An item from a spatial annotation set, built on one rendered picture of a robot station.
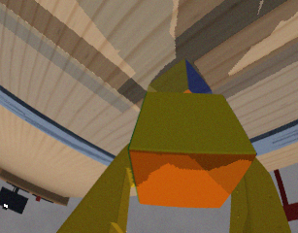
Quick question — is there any translucent orange cube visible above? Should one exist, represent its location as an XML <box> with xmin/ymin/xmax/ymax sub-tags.
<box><xmin>147</xmin><ymin>58</ymin><xmax>213</xmax><ymax>94</ymax></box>

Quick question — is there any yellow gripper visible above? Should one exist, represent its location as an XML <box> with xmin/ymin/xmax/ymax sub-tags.
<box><xmin>56</xmin><ymin>144</ymin><xmax>291</xmax><ymax>233</ymax></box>

